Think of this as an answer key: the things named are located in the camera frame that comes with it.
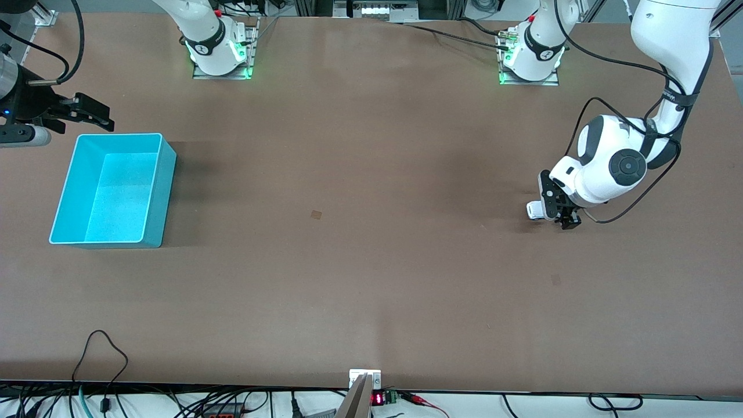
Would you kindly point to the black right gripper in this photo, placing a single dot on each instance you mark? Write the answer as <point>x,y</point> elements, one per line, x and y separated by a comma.
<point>33,103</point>

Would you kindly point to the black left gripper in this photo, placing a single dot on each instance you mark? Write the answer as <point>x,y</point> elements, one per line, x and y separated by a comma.
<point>569,217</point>

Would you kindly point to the white jeep toy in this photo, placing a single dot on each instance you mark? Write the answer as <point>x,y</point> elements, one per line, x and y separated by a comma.
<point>535,210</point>

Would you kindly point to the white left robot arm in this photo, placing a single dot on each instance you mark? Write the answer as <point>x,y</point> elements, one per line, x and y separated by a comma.
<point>673,35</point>

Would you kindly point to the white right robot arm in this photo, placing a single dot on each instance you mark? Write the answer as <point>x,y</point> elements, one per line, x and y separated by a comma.
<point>203,35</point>

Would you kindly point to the cyan plastic bin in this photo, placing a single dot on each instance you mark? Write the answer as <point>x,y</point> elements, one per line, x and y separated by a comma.
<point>116,197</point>

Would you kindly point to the red LED display module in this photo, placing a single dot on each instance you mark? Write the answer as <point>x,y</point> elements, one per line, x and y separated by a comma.
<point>378,399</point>

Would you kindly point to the aluminium profile with corner plate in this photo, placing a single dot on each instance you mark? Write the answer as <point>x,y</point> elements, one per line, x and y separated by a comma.
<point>732,7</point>

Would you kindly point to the grey metal beam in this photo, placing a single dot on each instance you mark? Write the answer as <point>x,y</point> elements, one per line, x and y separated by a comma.
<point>355,403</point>

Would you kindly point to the metal rack with lights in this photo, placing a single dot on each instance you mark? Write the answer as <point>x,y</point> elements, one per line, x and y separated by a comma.
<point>377,10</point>

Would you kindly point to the red and black connector box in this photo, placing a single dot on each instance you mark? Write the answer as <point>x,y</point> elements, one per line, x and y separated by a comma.
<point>223,413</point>

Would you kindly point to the black power plug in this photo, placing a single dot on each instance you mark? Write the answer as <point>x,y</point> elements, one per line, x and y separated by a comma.
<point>295,406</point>

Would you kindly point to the small aluminium corner bracket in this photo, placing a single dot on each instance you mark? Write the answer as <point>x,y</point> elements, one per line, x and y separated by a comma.
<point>45,17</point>

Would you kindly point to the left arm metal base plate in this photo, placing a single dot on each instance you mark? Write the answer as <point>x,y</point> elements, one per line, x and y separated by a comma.
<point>551,80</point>

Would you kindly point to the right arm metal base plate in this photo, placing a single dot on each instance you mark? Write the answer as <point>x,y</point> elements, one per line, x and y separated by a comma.
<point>248,58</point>

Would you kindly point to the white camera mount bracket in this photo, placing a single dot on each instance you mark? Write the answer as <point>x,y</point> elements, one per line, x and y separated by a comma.
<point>355,374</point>

